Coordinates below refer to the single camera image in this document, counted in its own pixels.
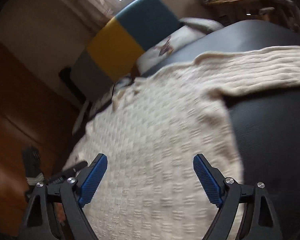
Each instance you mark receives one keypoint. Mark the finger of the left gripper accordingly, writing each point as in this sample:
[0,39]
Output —
[62,176]

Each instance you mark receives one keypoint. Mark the wooden wardrobe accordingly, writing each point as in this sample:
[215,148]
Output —
[31,114]

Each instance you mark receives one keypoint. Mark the wooden desk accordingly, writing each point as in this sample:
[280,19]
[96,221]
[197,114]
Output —
[231,11]

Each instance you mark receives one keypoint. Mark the grey yellow blue sofa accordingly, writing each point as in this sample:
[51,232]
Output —
[113,52]

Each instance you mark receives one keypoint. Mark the deer print pillow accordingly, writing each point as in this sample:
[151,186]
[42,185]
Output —
[165,48]

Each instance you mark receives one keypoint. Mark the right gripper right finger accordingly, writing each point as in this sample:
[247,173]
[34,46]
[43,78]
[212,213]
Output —
[259,220]

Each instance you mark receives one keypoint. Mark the geometric pattern pillow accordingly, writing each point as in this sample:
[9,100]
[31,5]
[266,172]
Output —
[105,100]

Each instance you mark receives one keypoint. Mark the cream knitted sweater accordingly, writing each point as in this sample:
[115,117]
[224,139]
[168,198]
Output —
[153,129]

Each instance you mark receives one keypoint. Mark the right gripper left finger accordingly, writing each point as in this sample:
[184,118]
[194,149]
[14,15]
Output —
[40,219]

